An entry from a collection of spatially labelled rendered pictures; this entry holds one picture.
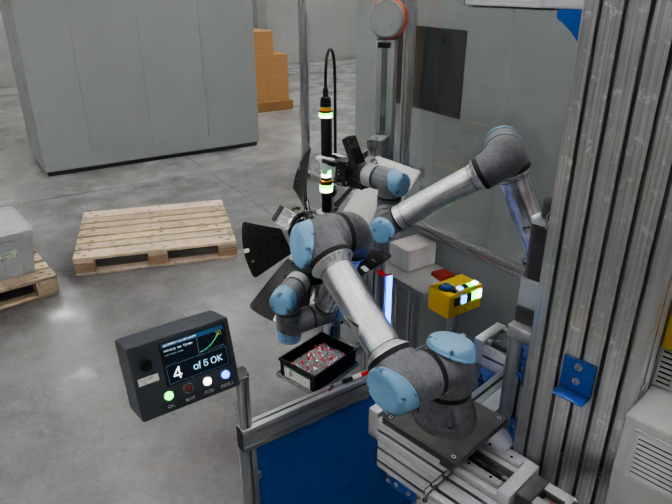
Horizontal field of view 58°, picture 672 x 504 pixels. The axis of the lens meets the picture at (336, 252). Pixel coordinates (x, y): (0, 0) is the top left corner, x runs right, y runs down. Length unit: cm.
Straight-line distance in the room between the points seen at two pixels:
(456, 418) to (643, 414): 40
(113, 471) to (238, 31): 579
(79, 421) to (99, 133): 456
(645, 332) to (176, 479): 217
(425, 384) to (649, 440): 46
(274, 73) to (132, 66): 343
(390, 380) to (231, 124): 674
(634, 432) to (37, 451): 265
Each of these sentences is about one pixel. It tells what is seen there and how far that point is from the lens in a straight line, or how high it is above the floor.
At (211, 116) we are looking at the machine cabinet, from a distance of 778.
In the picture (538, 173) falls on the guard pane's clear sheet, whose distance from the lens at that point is 235.
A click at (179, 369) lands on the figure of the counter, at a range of 156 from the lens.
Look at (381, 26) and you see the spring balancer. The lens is 264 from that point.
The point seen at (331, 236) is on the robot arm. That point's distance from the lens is 150.
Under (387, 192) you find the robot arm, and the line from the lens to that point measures 186.
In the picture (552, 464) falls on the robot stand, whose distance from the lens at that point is 165.
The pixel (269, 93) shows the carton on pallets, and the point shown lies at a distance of 1029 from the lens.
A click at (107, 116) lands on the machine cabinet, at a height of 59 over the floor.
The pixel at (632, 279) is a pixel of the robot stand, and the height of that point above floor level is 150.
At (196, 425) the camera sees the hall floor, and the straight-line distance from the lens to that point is 322.
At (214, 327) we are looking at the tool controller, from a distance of 156.
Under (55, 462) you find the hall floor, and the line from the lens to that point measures 323.
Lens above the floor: 205
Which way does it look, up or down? 25 degrees down
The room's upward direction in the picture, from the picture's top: straight up
